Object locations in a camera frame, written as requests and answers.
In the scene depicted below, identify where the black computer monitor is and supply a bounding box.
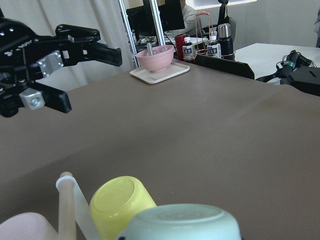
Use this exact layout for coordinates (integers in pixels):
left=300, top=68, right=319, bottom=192
left=158, top=0, right=185, bottom=31

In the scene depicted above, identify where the pink plastic cup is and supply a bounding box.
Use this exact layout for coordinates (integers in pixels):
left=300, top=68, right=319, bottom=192
left=0, top=212, right=58, bottom=240

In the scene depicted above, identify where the red thermos bottle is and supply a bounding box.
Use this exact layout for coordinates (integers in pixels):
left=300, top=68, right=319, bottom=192
left=174, top=34, right=186, bottom=61

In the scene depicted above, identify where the yellow plastic cup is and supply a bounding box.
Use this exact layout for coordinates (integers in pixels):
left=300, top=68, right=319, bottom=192
left=89, top=176, right=156, bottom=240

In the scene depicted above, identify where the pink bowl of ice cubes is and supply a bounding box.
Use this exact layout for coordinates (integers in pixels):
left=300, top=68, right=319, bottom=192
left=135, top=45, right=174, bottom=72

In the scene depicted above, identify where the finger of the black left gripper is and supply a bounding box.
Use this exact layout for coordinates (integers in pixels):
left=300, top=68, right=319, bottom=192
left=86, top=42, right=123, bottom=67
left=30, top=82, right=72, bottom=114

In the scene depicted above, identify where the dark blue steel thermos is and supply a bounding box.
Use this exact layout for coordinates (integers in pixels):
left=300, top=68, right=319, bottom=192
left=217, top=23, right=235, bottom=61

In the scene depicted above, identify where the dark tea bottle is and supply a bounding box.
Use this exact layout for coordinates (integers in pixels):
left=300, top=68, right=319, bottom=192
left=207, top=35, right=222, bottom=59
left=182, top=36, right=195, bottom=62

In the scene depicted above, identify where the copper wire bottle rack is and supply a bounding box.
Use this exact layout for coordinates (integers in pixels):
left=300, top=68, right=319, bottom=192
left=195, top=8, right=236, bottom=56

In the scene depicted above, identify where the white wire cup holder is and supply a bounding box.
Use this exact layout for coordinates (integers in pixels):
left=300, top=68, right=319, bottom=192
left=55, top=171, right=100, bottom=240

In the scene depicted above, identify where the metal pestle in bowl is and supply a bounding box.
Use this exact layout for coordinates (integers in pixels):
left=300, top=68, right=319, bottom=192
left=146, top=42, right=154, bottom=56

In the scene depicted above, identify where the cream plastic tray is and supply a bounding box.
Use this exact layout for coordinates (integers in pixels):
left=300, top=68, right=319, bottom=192
left=129, top=62, right=190, bottom=85

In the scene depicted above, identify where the aluminium frame post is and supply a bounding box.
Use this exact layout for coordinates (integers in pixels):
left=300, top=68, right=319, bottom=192
left=149, top=0, right=166, bottom=46

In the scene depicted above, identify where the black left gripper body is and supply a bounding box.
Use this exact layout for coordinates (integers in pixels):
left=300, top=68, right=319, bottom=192
left=0, top=17, right=100, bottom=118

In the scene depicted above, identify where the green plastic cup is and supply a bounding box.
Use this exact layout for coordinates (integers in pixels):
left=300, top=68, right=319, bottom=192
left=116, top=203, right=242, bottom=240

